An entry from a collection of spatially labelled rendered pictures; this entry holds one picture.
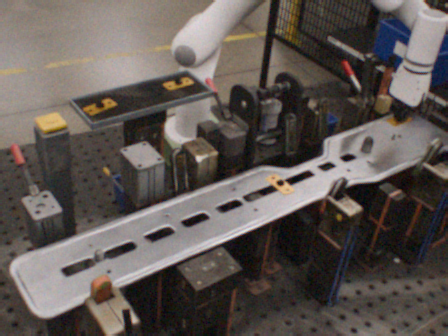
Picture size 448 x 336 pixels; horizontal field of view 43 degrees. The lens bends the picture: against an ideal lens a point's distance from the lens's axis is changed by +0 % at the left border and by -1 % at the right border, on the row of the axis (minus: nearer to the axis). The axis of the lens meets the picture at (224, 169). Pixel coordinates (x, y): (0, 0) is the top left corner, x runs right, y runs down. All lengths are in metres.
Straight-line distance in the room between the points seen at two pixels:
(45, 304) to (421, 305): 1.05
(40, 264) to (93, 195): 0.66
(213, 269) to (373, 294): 0.64
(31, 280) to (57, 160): 0.35
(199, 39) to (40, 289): 0.88
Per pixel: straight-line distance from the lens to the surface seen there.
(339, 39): 2.37
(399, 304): 1.74
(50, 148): 1.45
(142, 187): 1.40
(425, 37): 1.65
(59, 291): 1.24
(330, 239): 1.51
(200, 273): 1.23
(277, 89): 1.60
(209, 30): 1.74
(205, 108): 1.94
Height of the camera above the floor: 1.93
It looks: 37 degrees down
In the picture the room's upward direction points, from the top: 6 degrees clockwise
